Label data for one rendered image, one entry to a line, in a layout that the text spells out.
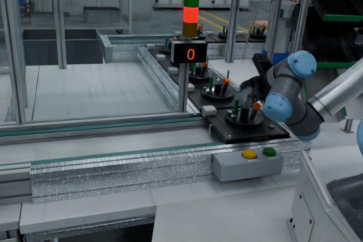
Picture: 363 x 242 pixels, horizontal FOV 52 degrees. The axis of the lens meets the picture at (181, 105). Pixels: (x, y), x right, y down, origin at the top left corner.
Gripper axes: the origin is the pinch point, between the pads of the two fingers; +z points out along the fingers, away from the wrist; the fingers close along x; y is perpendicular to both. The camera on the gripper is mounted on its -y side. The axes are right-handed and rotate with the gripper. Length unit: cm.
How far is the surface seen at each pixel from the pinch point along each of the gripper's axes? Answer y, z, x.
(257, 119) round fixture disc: 10.7, 3.2, 3.7
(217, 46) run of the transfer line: -55, 104, 37
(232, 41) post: -54, 92, 43
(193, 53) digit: -13.8, 0.7, -17.9
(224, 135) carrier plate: 15.8, -0.6, -11.3
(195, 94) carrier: -6.1, 30.4, -8.8
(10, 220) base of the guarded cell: 33, -7, -77
